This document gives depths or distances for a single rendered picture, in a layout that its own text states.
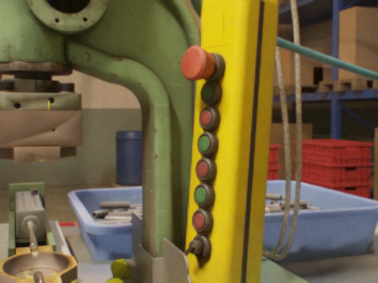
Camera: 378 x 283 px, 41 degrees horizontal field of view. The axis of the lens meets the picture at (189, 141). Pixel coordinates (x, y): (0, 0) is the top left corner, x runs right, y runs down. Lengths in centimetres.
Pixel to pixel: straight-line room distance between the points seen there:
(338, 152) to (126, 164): 398
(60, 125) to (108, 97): 842
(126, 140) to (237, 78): 697
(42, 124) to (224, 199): 21
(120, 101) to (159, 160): 839
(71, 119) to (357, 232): 65
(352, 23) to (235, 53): 633
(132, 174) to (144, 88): 697
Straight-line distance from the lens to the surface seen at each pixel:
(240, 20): 60
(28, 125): 54
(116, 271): 72
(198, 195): 60
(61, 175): 892
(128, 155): 754
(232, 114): 58
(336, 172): 435
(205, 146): 59
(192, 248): 60
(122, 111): 900
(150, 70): 61
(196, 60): 57
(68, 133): 54
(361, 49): 687
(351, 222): 101
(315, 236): 98
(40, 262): 70
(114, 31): 62
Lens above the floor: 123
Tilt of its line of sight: 3 degrees down
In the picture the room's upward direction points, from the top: straight up
